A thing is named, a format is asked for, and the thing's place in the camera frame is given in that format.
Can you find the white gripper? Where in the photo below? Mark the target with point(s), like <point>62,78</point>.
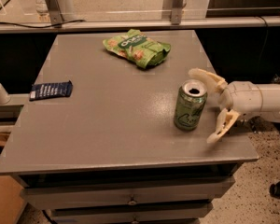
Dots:
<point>241,97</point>

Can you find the green soda can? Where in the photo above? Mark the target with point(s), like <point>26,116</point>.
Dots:
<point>189,106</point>

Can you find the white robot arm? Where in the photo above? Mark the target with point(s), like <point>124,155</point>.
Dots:
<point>270,103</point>

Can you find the green snack bag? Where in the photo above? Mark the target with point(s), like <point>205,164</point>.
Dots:
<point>137,48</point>

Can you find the black office chair caster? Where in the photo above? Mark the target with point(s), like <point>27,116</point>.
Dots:
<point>275,190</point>

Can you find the grey drawer cabinet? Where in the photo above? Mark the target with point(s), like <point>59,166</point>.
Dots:
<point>110,153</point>

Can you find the dark blue snack packet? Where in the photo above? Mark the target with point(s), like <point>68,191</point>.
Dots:
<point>50,90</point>

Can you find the cardboard box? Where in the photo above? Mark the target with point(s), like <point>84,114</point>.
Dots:
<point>11,203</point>

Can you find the grey metal frame post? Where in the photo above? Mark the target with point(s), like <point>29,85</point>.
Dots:
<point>56,18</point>
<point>176,11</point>

